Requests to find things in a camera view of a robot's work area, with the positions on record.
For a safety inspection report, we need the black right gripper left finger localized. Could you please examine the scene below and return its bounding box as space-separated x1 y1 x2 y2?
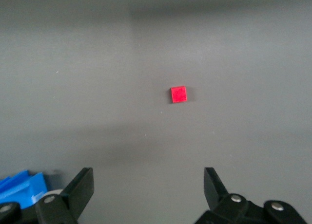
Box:
35 167 95 224

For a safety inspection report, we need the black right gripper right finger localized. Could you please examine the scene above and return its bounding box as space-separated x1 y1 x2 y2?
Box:
195 167 266 224

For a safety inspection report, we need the small red cube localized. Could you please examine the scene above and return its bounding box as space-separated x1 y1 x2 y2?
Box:
170 85 188 104

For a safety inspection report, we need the blue plastic storage bin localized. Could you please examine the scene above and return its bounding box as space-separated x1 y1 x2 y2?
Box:
0 169 48 209

